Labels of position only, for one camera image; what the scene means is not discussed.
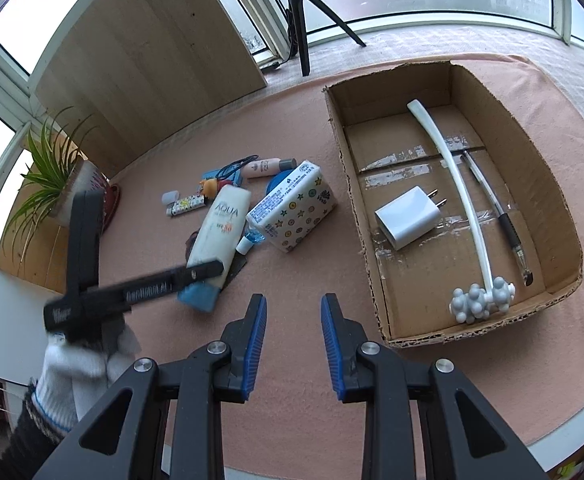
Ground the black tripod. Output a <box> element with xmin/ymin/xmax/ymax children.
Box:
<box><xmin>258</xmin><ymin>0</ymin><xmax>368</xmax><ymax>78</ymax></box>

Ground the white printed tissue pack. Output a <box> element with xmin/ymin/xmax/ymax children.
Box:
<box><xmin>246</xmin><ymin>160</ymin><xmax>335</xmax><ymax>252</ymax></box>

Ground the white Aqua sunscreen tube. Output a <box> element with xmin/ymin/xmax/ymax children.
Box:
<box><xmin>177</xmin><ymin>185</ymin><xmax>252</xmax><ymax>313</ymax></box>

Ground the orange cartoon toy figure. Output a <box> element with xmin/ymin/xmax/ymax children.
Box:
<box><xmin>200</xmin><ymin>178</ymin><xmax>220</xmax><ymax>200</ymax></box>

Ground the small white grey cap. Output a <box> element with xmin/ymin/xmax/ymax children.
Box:
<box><xmin>162</xmin><ymin>190</ymin><xmax>180</xmax><ymax>206</ymax></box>

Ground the white patterned tube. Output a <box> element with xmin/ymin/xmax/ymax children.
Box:
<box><xmin>166</xmin><ymin>194</ymin><xmax>206</xmax><ymax>217</ymax></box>

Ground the cardboard box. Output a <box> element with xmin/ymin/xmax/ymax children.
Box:
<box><xmin>325</xmin><ymin>54</ymin><xmax>583</xmax><ymax>348</ymax></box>

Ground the blue round lid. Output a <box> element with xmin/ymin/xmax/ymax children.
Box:
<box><xmin>266</xmin><ymin>169</ymin><xmax>293</xmax><ymax>194</ymax></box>

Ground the white USB power adapter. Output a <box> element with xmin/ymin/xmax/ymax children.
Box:
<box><xmin>374</xmin><ymin>186</ymin><xmax>447</xmax><ymax>250</ymax></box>

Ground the black gel pen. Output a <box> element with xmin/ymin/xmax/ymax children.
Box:
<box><xmin>461</xmin><ymin>151</ymin><xmax>534</xmax><ymax>286</ymax></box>

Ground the blue card with cord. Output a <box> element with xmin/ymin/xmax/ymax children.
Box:
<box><xmin>202</xmin><ymin>154</ymin><xmax>258</xmax><ymax>186</ymax></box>

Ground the black card package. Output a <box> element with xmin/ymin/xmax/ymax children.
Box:
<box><xmin>221</xmin><ymin>252</ymin><xmax>247</xmax><ymax>290</ymax></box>

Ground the pink lotion bottle grey cap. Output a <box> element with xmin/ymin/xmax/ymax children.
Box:
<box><xmin>241</xmin><ymin>158</ymin><xmax>297</xmax><ymax>179</ymax></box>

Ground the potted green plant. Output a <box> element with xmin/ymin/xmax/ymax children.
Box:
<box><xmin>4</xmin><ymin>106</ymin><xmax>121</xmax><ymax>259</ymax></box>

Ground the left white gloved hand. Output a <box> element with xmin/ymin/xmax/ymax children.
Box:
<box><xmin>31</xmin><ymin>324</ymin><xmax>141</xmax><ymax>437</ymax></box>

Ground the small blue liquid bottle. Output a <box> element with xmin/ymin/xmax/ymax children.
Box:
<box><xmin>235</xmin><ymin>228</ymin><xmax>266</xmax><ymax>256</ymax></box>

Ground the wooden board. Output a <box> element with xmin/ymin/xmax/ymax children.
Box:
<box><xmin>29</xmin><ymin>0</ymin><xmax>266</xmax><ymax>177</ymax></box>

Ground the white massage stick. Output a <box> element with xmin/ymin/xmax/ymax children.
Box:
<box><xmin>407</xmin><ymin>100</ymin><xmax>516</xmax><ymax>324</ymax></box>

